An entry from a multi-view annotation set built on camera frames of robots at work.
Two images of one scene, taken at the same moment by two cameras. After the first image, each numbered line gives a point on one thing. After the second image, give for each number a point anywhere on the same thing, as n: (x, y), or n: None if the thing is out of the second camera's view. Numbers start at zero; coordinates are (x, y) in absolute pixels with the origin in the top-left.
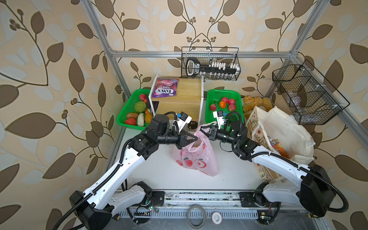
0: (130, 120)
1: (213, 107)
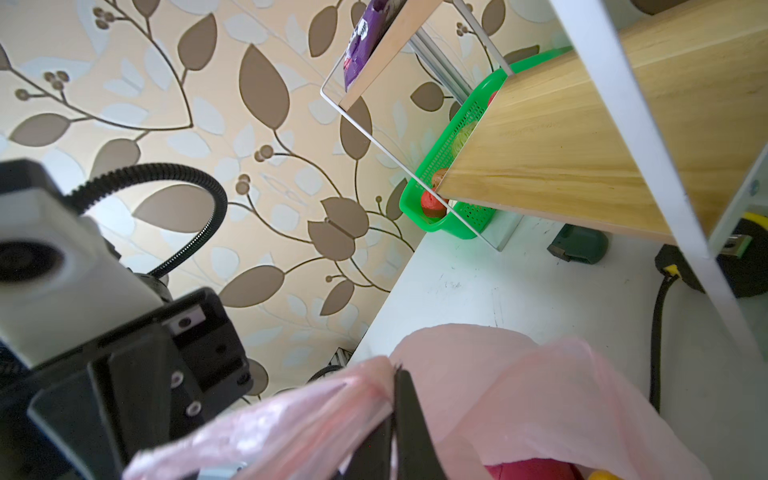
0: (432, 207)
1: None
